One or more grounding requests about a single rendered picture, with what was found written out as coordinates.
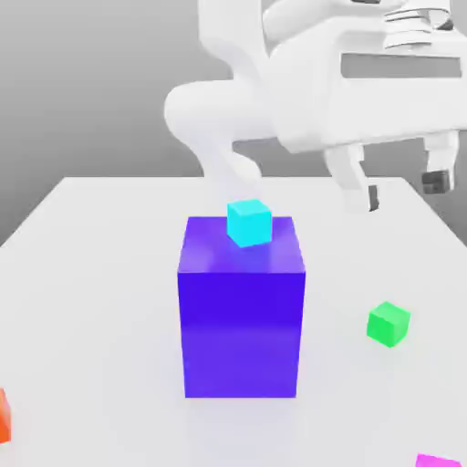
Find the small green cube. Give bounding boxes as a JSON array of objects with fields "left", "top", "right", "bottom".
[{"left": 366, "top": 300, "right": 412, "bottom": 348}]

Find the small cyan cube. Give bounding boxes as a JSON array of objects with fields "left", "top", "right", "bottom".
[{"left": 226, "top": 198, "right": 274, "bottom": 249}]

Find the small orange cube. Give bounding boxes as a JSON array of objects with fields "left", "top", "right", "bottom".
[{"left": 0, "top": 387, "right": 13, "bottom": 445}]

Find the small magenta cube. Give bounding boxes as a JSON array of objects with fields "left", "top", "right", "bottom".
[{"left": 414, "top": 452, "right": 463, "bottom": 467}]

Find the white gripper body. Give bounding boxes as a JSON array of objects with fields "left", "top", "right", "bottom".
[{"left": 266, "top": 16, "right": 467, "bottom": 155}]

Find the large purple box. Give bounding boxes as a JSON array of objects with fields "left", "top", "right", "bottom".
[{"left": 177, "top": 215, "right": 306, "bottom": 400}]

